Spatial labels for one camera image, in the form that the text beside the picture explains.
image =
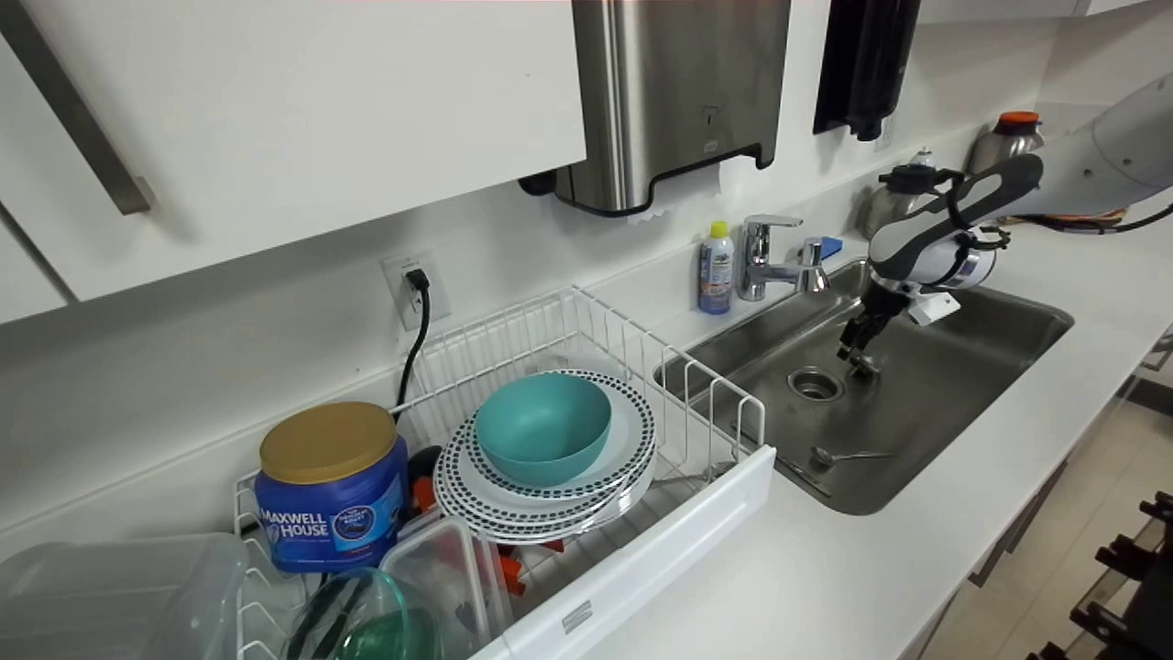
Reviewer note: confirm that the black metal rack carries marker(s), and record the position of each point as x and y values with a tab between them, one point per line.
1127	587

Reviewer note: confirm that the black wall dispenser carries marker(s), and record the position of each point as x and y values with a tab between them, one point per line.
866	64

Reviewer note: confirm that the silver spoon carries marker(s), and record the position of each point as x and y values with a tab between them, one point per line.
822	456

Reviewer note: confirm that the steel jug with black lid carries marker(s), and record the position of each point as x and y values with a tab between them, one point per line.
884	206

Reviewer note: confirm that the chrome tap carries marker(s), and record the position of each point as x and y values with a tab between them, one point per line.
756	261

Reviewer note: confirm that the teal bowl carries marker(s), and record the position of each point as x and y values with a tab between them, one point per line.
541	431

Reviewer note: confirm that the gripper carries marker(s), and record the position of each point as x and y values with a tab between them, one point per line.
884	307

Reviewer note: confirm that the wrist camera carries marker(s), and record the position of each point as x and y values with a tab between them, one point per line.
933	308

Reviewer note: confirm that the green glass bowl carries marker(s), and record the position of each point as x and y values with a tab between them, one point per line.
367	623

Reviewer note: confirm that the blue sponge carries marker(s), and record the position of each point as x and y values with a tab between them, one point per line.
831	247

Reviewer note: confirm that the white cabinet door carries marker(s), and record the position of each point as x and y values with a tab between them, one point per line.
321	110

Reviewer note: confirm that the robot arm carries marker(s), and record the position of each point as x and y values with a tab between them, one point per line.
1127	137

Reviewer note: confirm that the clear container with lid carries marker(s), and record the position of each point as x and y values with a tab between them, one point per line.
449	577

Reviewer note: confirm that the dish soap bottle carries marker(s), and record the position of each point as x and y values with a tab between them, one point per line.
716	275

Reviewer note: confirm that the white wall socket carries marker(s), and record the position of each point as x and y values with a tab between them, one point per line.
403	298

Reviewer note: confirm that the stack of dotted plates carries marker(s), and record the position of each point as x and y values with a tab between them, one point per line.
550	509

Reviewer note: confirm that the clear plastic container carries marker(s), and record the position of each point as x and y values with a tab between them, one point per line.
110	596

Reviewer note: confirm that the sink drain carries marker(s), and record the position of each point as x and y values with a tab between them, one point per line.
815	385

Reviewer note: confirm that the steel paper towel dispenser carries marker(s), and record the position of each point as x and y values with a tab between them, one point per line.
674	92

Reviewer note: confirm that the blue coffee can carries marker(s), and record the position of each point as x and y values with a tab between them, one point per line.
330	504

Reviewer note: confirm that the steel bottle with orange lid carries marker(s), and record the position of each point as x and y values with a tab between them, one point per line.
1003	147

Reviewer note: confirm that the white wall cabinet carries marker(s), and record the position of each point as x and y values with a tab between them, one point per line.
275	119

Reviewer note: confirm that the steel sink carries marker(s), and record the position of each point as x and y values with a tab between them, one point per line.
962	385

